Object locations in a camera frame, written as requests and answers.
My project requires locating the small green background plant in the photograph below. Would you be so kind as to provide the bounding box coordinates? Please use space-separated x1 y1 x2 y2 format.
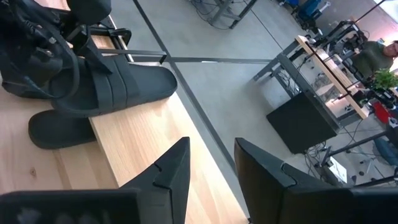
371 68 398 91

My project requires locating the white box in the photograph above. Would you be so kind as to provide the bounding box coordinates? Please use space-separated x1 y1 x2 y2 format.
322 155 348 185

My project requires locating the black aluminium rig frame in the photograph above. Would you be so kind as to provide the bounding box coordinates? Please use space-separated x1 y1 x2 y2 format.
89 15 133 63

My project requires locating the red box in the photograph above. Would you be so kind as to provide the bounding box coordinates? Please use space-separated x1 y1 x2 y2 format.
372 100 393 124

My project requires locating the black cabinet box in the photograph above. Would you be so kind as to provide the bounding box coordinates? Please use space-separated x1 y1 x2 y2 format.
266 91 339 155

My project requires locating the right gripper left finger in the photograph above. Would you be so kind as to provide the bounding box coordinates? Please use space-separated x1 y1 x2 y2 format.
119 136 192 224

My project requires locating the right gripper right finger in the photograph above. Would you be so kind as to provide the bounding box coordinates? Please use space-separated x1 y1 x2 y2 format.
234 137 354 224

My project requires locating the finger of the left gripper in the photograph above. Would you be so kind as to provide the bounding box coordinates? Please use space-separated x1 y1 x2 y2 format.
74 26 113 76

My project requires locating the grey desk frame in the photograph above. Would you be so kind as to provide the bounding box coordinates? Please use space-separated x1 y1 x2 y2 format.
186 0 259 30

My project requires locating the person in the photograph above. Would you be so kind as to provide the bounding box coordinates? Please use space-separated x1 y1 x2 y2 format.
352 39 398 79

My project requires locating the black rubber slide sandal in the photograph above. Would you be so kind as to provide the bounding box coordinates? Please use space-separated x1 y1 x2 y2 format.
49 54 178 119
27 108 98 151

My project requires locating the wooden table grey frame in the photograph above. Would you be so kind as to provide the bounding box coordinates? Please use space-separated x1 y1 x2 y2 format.
252 34 371 126

